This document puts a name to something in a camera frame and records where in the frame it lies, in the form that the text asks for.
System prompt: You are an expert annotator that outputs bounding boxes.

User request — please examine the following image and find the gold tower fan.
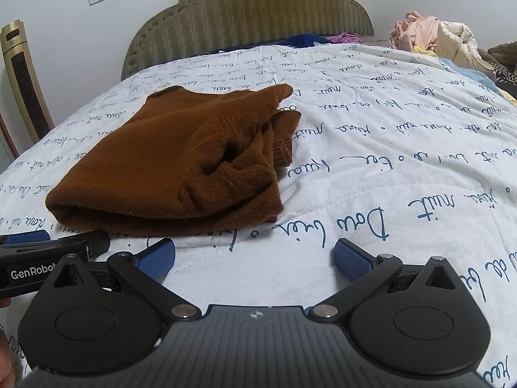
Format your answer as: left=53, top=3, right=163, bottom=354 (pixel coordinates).
left=0, top=19, right=56, bottom=143

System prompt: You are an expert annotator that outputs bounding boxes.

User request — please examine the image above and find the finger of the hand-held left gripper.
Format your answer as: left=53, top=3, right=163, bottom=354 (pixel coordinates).
left=0, top=230, right=51, bottom=245
left=0, top=231, right=111, bottom=258

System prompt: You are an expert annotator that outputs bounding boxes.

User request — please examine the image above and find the cream jacket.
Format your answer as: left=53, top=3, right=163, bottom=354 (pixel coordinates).
left=434, top=21, right=496, bottom=80

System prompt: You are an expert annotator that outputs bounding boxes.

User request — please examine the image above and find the pink garment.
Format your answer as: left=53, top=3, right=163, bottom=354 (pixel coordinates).
left=390, top=13, right=441, bottom=53

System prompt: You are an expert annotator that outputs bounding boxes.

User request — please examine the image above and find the purple cloth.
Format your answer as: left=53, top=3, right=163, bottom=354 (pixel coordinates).
left=325, top=32, right=363, bottom=45

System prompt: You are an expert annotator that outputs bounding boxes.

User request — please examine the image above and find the white script-printed blanket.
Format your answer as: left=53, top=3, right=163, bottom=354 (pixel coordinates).
left=0, top=42, right=517, bottom=388

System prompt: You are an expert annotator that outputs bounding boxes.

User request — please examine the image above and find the person's left hand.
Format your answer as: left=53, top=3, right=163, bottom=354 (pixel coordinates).
left=0, top=297, right=22, bottom=388

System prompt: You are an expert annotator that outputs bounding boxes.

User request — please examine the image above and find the light blue cloth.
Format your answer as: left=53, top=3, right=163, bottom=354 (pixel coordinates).
left=440, top=59, right=498, bottom=94

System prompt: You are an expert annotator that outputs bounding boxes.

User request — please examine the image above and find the olive padded headboard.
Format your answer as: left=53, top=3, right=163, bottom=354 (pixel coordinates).
left=121, top=0, right=375, bottom=82

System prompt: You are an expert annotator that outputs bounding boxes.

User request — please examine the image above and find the dark blue cloth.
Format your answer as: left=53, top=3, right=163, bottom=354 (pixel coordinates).
left=279, top=33, right=330, bottom=48

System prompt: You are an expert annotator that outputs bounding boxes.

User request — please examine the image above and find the olive cloth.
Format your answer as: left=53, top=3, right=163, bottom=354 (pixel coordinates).
left=487, top=41, right=517, bottom=66

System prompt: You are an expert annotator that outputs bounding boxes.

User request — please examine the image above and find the black and white patterned cloth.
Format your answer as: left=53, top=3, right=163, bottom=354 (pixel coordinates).
left=482, top=59, right=517, bottom=86

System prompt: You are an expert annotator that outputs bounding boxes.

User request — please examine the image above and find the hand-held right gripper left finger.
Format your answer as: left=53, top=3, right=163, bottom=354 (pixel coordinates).
left=48, top=238, right=203, bottom=325

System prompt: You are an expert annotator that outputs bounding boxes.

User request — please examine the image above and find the brown knit sweater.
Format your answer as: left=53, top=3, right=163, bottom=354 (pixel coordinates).
left=45, top=83, right=303, bottom=239

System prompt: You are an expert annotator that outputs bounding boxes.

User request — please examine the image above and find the pale yellow cloth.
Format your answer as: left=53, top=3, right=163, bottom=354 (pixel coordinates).
left=412, top=45, right=517, bottom=106

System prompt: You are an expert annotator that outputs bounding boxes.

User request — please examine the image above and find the dark red wooden frame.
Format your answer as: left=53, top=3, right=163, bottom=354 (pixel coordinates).
left=0, top=109, right=19, bottom=161

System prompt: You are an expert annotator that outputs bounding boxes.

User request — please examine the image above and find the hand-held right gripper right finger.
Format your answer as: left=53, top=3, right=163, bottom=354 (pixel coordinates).
left=307, top=238, right=465, bottom=324

